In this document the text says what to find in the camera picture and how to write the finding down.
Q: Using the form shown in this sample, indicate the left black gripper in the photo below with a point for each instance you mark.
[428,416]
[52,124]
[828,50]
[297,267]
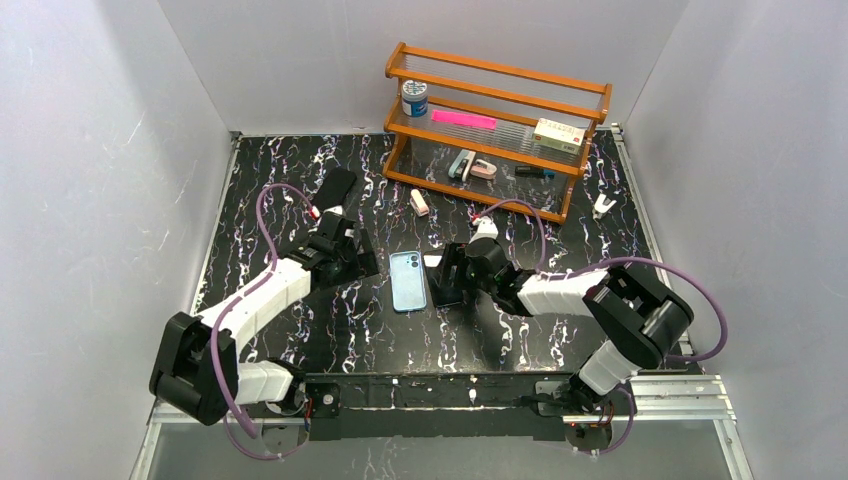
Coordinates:
[352,263]

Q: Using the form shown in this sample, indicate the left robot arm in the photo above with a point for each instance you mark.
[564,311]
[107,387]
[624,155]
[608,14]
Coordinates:
[198,369]

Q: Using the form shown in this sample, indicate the pink flat ruler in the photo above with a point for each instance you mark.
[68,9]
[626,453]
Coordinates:
[464,119]

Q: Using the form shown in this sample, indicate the light blue phone case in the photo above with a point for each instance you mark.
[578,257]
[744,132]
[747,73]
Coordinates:
[408,283]

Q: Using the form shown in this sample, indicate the small pink stapler on table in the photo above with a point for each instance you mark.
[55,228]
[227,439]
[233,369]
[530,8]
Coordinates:
[418,203]

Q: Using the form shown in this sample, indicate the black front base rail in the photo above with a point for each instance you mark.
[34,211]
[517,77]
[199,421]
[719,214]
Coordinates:
[347,406]

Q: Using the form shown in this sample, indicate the phone with black screen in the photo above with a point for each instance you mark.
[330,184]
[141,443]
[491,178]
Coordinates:
[441,277]

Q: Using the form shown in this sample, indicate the blue white round jar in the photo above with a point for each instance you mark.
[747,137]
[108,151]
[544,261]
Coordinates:
[414,98]

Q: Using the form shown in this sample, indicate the white staple remover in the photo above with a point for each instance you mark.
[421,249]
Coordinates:
[602,206]

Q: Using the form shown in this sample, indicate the pink white stapler on shelf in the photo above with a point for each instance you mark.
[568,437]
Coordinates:
[483,170]

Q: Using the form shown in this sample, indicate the teal white stapler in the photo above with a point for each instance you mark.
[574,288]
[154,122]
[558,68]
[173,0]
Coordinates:
[460,168]

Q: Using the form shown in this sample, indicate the white red cardboard box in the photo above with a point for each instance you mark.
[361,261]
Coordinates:
[559,136]

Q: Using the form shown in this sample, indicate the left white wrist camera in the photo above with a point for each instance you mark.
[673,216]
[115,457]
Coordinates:
[317,214]

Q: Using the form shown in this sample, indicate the black blue marker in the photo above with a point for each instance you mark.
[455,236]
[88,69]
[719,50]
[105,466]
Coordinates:
[526,171]

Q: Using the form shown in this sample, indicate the orange wooden two-tier shelf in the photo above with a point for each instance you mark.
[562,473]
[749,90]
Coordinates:
[517,98]

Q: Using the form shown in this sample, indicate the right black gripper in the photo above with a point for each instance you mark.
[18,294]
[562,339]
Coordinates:
[451,266]

